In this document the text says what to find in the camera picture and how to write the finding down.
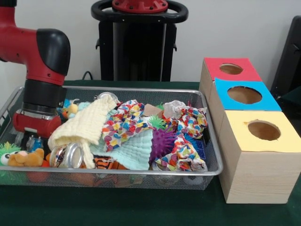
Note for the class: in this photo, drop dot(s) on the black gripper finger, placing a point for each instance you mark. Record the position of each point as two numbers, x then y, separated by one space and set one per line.
19 139
37 143

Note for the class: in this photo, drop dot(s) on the wooden three-hole box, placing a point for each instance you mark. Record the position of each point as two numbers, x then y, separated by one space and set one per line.
258 174

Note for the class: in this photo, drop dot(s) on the dark green table cloth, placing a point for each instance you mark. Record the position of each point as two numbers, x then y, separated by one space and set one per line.
117 207

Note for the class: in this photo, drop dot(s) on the red black drink can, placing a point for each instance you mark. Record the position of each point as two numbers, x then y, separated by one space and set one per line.
108 96

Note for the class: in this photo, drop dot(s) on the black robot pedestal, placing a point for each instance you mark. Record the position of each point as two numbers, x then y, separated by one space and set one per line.
136 52

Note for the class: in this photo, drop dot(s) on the shallow clear mesh bin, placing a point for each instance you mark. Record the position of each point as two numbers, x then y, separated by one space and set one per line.
214 165

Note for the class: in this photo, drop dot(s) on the crushed silver drink can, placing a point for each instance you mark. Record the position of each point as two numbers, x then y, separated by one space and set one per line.
68 155

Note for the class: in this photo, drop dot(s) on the purple spiky ball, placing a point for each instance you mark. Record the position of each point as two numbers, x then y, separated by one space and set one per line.
163 142

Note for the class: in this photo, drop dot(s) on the colourful patterned cloth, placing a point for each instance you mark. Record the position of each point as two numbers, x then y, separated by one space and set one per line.
192 120
183 155
123 125

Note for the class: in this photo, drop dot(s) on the cream yellow cloth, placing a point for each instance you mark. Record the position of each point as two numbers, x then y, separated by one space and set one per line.
82 125

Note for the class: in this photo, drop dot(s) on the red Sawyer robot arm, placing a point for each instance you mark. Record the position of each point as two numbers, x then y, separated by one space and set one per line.
33 52

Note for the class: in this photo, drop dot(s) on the yellow rubber duck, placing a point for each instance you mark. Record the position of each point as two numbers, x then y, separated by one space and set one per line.
70 111

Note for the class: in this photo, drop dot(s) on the green spiky ball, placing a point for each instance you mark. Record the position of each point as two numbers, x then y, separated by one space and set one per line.
156 122

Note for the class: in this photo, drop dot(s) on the mint green cloth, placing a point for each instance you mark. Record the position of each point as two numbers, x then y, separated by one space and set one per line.
129 153

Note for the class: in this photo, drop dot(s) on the green fluffy toy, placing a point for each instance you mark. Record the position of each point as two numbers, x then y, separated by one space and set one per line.
7 153

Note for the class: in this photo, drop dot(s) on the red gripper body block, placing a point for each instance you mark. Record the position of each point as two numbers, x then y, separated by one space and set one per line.
36 123

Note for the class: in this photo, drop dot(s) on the brown plush bear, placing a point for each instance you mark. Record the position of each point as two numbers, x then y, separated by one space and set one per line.
26 158

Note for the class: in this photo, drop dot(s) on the black chair back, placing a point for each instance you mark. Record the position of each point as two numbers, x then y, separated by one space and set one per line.
289 61

